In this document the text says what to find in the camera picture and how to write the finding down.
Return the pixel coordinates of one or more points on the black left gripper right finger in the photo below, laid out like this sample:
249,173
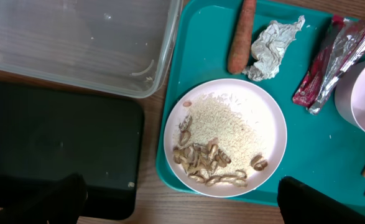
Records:
301,204

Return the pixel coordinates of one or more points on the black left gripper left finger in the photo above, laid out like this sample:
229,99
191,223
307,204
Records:
62,202

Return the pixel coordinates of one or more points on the pink bowl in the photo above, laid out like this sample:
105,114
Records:
350,96

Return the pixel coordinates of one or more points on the red snack wrapper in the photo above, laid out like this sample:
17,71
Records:
342,47

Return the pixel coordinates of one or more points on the teal plastic tray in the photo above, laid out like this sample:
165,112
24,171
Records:
323,151

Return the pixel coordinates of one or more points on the black tray bin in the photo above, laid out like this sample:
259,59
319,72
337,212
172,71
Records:
46,135

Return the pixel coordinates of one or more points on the white plate with food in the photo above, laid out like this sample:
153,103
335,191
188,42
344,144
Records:
225,138

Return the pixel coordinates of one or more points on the crumpled foil ball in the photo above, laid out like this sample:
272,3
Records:
270,47

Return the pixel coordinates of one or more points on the orange carrot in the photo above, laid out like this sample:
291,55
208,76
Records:
241,45

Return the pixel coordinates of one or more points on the clear plastic bin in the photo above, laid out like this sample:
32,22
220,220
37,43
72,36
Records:
119,47

